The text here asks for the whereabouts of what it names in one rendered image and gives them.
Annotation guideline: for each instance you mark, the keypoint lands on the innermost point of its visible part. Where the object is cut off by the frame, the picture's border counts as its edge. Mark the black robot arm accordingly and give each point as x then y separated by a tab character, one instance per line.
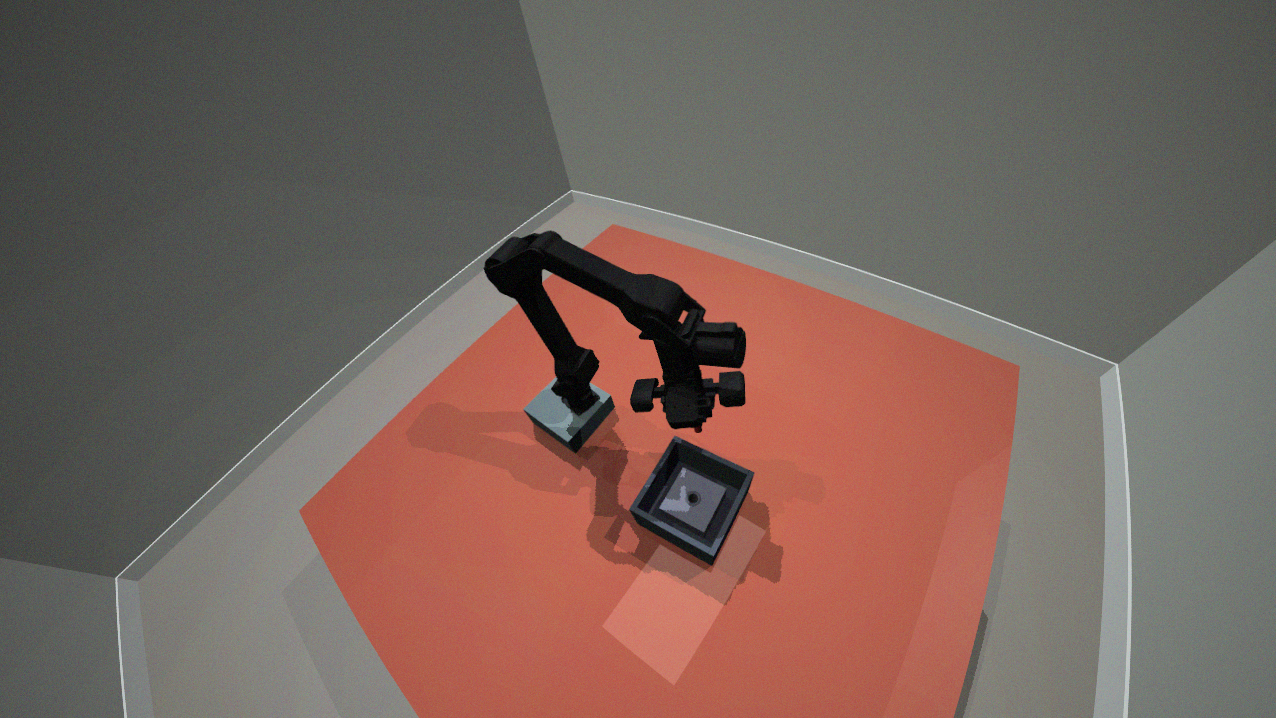
651	303

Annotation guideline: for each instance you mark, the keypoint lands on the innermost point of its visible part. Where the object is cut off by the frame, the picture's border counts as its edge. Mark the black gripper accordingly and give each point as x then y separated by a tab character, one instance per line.
731	388

